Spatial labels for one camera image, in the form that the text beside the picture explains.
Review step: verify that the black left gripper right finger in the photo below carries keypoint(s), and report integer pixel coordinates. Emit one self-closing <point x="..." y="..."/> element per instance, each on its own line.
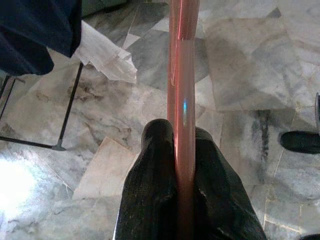
<point x="220" y="195"/>

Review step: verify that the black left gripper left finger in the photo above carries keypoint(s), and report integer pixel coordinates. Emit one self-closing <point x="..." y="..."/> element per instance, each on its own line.
<point x="150" y="187"/>

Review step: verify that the pink plastic clothes hanger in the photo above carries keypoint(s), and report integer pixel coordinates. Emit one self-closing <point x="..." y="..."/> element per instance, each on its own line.
<point x="182" y="75"/>

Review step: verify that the robot right leg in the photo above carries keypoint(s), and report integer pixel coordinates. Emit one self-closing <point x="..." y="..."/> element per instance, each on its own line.
<point x="300" y="142"/>

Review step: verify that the black metal drying rack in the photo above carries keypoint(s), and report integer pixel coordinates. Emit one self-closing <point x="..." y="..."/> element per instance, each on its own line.
<point x="72" y="100"/>

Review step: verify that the white shirt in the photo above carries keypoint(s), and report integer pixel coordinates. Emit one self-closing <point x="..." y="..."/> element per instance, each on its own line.
<point x="105" y="57"/>

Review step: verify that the navy blue garment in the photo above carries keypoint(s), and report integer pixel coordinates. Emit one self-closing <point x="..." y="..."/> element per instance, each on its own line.
<point x="32" y="32"/>

